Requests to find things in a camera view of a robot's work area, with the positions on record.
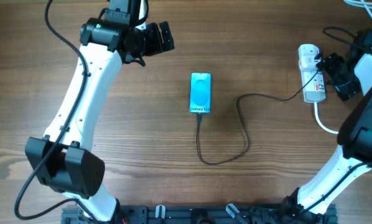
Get smartphone with cyan screen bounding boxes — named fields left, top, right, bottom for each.
left=189, top=72, right=212, bottom=114

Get black usb charging cable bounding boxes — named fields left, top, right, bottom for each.
left=195, top=49, right=325, bottom=166

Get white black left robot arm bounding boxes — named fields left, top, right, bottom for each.
left=25, top=0, right=174, bottom=223

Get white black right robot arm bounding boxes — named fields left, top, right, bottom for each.
left=277, top=37, right=372, bottom=223

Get white power strip socket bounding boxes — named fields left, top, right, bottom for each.
left=298, top=44, right=326, bottom=103

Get white power strip cord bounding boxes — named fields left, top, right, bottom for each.
left=313, top=0, right=372, bottom=135

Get white cables at corner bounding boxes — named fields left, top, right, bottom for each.
left=343, top=0, right=372, bottom=11

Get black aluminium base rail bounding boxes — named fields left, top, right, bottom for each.
left=60, top=204, right=338, bottom=224

